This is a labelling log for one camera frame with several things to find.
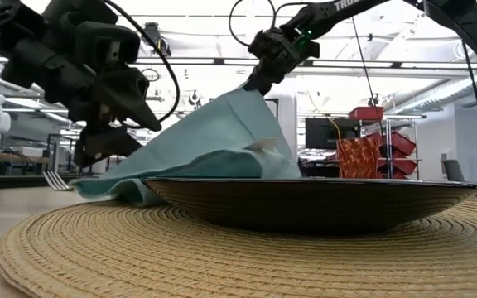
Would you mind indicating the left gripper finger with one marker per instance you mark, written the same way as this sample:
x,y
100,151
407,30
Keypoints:
x,y
106,145
135,107

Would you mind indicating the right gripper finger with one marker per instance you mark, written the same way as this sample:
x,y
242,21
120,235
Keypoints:
x,y
269,83
255,80

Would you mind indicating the teal cloth napkin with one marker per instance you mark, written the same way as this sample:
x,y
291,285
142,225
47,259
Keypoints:
x,y
222,132

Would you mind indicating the silver fork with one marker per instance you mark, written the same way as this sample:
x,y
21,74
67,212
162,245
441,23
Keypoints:
x,y
54,180

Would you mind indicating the round woven straw placemat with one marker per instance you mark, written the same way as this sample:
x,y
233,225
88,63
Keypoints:
x,y
139,256

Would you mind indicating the dark round plate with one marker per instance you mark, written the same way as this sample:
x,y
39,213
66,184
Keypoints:
x,y
304,207

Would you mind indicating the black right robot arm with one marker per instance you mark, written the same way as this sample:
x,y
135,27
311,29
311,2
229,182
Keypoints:
x,y
449,16

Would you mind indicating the black monitor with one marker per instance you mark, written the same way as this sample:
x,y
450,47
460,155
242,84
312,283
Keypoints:
x,y
325,132

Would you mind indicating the red storage bin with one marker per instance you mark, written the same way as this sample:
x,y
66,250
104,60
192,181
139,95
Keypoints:
x,y
364,113

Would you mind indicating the red patterned cup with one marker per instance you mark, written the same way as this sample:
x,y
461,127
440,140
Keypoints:
x,y
358,159

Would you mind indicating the metal shelf with red bins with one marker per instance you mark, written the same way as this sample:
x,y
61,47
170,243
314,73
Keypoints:
x,y
402,145

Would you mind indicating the grey office chair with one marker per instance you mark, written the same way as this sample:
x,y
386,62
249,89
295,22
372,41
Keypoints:
x,y
454,169

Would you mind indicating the black aluminium table frame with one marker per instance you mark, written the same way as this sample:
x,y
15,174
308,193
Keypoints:
x,y
6,182

